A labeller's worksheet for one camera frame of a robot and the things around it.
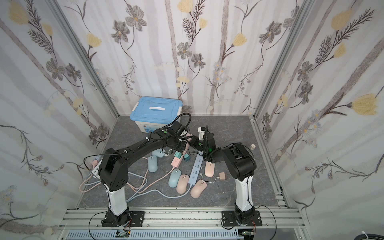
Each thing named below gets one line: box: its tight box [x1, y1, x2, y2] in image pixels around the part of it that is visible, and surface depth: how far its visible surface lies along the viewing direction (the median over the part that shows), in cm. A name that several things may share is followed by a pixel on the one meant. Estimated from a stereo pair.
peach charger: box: [219, 172, 226, 181], surface depth 89 cm
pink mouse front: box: [190, 179, 208, 199], surface depth 84 cm
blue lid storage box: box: [130, 96, 184, 134], surface depth 103 cm
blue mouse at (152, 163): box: [148, 155, 158, 173], surface depth 92 cm
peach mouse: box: [205, 161, 215, 177], surface depth 92 cm
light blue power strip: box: [188, 150, 204, 185], surface depth 90 cm
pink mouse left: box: [176, 174, 190, 194], surface depth 85 cm
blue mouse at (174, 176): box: [168, 169, 182, 188], surface depth 88 cm
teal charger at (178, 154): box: [174, 151, 182, 159], surface depth 88 cm
